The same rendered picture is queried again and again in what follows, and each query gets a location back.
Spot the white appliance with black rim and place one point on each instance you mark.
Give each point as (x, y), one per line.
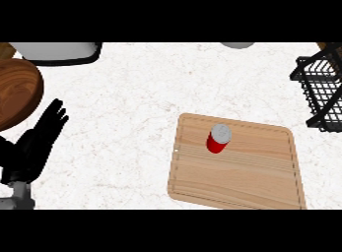
(60, 52)

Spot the brown wooden bowl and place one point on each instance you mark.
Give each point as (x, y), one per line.
(8, 95)

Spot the red can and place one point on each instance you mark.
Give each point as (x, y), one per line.
(218, 139)

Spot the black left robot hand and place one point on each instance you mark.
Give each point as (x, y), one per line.
(33, 147)

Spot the grey round object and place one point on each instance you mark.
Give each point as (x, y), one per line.
(237, 45)

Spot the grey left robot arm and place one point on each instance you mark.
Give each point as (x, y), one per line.
(18, 197)

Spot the pale wooden cutting board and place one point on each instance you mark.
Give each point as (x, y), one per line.
(236, 170)

